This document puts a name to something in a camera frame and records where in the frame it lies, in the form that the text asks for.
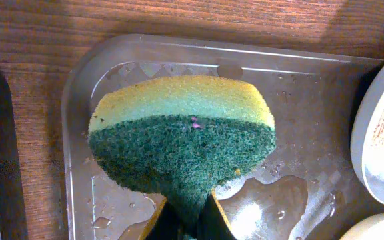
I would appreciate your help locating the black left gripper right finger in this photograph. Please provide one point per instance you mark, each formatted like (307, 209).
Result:
(212, 223)

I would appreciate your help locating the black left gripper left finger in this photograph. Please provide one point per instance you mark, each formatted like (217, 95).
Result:
(163, 224)

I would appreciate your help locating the yellow green sponge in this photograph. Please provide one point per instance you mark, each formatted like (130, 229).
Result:
(181, 137)

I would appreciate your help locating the grey-white plate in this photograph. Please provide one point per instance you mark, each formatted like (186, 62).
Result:
(371, 228)

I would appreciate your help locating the brown tray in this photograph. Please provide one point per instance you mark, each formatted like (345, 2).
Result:
(306, 189)

